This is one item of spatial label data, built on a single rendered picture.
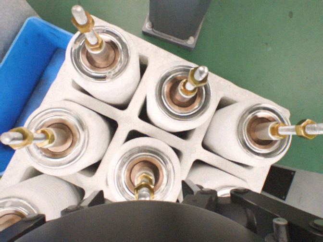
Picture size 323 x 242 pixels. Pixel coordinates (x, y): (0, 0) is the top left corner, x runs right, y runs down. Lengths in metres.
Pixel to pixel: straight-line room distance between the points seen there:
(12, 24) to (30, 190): 0.35
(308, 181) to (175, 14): 0.40
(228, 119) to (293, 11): 0.52
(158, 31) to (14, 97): 0.37
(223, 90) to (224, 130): 0.09
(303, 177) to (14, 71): 0.59
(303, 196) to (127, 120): 0.31
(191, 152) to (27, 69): 0.40
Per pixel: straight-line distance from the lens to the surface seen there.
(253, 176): 0.37
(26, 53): 0.52
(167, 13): 0.48
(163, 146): 0.25
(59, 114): 0.27
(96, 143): 0.26
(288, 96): 0.65
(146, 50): 0.35
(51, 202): 0.30
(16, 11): 0.53
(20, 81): 0.53
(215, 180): 0.28
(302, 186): 0.42
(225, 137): 0.28
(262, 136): 0.28
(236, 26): 0.64
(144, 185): 0.18
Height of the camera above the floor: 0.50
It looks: 83 degrees down
